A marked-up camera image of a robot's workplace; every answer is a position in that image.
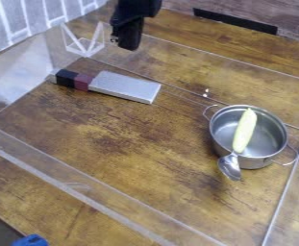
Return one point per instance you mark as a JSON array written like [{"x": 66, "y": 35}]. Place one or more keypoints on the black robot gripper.
[{"x": 127, "y": 21}]

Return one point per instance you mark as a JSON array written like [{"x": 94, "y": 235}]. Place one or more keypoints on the yellow handled metal spoon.
[{"x": 228, "y": 164}]

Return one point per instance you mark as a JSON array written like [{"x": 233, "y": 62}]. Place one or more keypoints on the silver metal pot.
[{"x": 268, "y": 140}]

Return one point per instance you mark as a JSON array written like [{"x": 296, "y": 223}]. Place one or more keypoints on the clear acrylic triangle stand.
[{"x": 81, "y": 46}]

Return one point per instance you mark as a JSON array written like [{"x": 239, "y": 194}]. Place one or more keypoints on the grey block with coloured end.
[{"x": 108, "y": 83}]

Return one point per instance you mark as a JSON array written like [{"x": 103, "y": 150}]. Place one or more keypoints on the blue object at corner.
[{"x": 30, "y": 240}]

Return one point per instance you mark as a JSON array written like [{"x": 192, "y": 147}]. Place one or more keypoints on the black wall strip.
[{"x": 236, "y": 21}]

